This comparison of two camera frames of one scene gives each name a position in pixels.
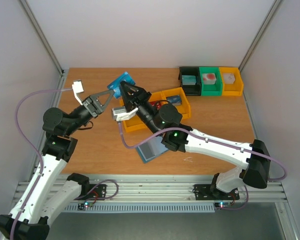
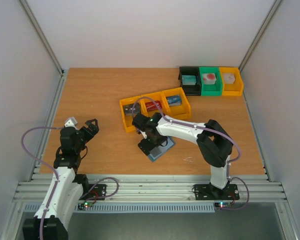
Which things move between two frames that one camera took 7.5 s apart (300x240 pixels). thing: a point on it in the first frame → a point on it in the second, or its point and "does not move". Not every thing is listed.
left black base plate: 96,192 does not move
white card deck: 229,78 does not move
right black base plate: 209,192 does not move
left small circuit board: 81,206 does not move
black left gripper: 93,108 → 94,129
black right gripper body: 137,99 → 147,146
